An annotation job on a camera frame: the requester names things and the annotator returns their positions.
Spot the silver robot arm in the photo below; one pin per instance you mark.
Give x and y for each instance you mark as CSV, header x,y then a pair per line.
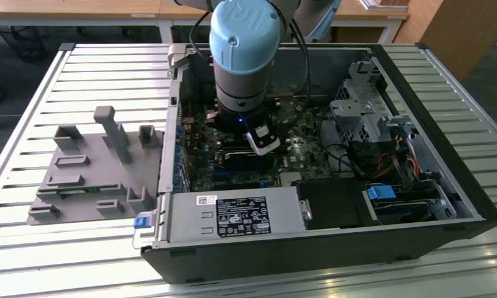
x,y
240,46

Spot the green motherboard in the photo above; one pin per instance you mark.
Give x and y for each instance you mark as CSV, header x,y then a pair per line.
x,y
307,149

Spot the small silver heatsink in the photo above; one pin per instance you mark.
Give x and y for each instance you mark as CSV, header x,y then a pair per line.
x,y
290,178

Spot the grey metal drive cage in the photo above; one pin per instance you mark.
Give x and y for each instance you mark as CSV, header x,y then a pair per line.
x,y
352,108

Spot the grey power supply unit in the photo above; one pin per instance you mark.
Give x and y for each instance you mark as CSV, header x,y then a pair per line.
x,y
191,217

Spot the grey parts rack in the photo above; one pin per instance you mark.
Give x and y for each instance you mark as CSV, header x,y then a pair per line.
x,y
95,161

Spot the black plastic shroud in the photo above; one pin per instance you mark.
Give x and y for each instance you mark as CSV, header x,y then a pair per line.
x,y
335,201

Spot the blue case latch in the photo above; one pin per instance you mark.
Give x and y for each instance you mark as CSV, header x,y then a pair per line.
x,y
140,223

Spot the green RAM stick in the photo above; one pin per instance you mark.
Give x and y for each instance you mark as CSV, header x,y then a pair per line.
x,y
91,188

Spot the blue disk carrier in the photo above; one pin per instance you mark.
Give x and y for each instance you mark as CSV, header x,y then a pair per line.
x,y
382,192

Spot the black PC case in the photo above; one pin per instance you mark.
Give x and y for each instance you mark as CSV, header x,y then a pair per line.
x,y
274,257

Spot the grey metal disk bay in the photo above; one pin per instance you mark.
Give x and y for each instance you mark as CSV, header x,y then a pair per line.
x,y
443,211

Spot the wooden cabinet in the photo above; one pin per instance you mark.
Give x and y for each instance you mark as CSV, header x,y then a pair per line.
x,y
460,31

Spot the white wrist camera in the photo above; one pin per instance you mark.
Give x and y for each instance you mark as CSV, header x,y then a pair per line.
x,y
266,142

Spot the wooden desk white frame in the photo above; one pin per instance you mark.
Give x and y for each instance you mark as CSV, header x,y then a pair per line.
x,y
108,9

